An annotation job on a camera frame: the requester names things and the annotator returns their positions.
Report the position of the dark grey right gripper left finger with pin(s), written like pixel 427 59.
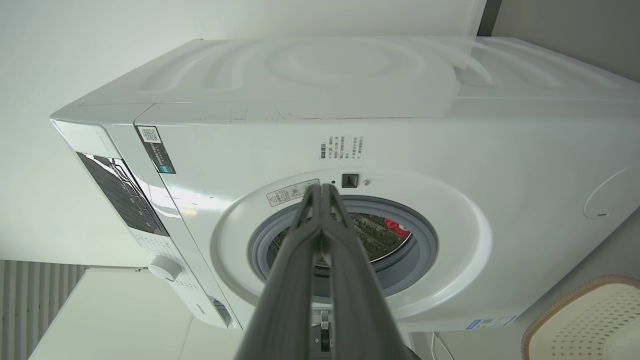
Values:
pixel 287 300

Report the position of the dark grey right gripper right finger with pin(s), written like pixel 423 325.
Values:
pixel 357 300

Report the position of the red garment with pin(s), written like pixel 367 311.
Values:
pixel 397 227

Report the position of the stainless steel washing machine drum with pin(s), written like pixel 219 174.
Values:
pixel 375 240

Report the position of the white washing machine control dial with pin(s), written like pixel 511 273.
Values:
pixel 164 268

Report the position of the black glossy control display panel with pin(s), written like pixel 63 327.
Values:
pixel 125 195

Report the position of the cream plastic laundry basket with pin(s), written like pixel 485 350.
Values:
pixel 590 325

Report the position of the metal door hinge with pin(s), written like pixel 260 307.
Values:
pixel 324 327

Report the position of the warning triangle sticker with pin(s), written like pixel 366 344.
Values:
pixel 290 193

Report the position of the black door latch socket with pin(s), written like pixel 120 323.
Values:
pixel 350 180

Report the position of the blue energy label sticker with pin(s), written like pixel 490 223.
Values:
pixel 492 322

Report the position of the small text label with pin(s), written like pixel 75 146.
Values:
pixel 342 148

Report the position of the white cabinet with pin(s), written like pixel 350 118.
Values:
pixel 115 320

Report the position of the white washing machine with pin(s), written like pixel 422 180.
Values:
pixel 400 125

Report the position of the QR code sticker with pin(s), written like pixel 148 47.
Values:
pixel 156 149

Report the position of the grey slatted panel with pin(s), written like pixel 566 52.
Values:
pixel 30 305

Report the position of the round filter cover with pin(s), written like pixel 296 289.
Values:
pixel 617 192

